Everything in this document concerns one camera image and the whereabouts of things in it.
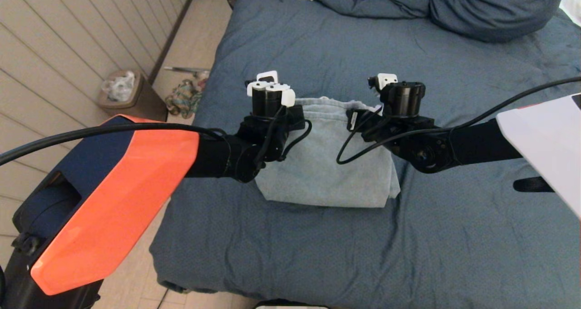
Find thin black looped cable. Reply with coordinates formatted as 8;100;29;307
281;120;313;161

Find bunched blue duvet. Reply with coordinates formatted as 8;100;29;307
312;0;433;19

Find light blue denim shorts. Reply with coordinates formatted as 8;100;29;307
254;97;401;209

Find blue pillow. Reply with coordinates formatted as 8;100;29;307
429;0;569;43

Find colourful crumpled cloth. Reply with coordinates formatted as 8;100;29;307
165;78;209;120

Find black strap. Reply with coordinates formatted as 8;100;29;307
513;177;555;192

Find grey metal rod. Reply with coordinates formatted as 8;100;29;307
164;66;210;78

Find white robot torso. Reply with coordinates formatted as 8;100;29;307
254;301;330;309

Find white pillow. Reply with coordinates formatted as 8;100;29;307
559;0;581;27

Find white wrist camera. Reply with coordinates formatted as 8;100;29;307
246;71;296;108
369;73;399;91

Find blue bed sheet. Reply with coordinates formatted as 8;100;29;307
150;0;581;309

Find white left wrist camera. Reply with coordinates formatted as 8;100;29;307
246;71;296;108

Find white plastic bin bag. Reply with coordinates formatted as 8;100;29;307
102;72;137;103

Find brown trash bin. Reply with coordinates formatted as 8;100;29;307
98;70;167;123

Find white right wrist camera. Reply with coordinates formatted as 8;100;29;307
369;73;399;91

